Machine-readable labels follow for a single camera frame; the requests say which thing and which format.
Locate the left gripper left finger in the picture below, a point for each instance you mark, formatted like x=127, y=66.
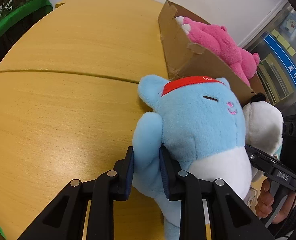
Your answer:
x=85, y=209

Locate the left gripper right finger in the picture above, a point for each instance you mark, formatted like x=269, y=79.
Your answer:
x=208, y=204

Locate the white panda plush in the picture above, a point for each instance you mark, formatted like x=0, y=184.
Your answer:
x=263, y=127

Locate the light blue cat plush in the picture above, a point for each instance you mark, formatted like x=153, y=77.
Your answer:
x=201, y=123

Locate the pink bear plush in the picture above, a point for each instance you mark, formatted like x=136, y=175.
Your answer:
x=216, y=39

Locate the person's right hand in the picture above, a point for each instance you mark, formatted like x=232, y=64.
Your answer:
x=265, y=200

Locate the brown cardboard box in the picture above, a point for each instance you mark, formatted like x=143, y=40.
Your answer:
x=185, y=58

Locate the green cloth bench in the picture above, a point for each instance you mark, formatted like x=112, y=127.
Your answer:
x=23, y=11

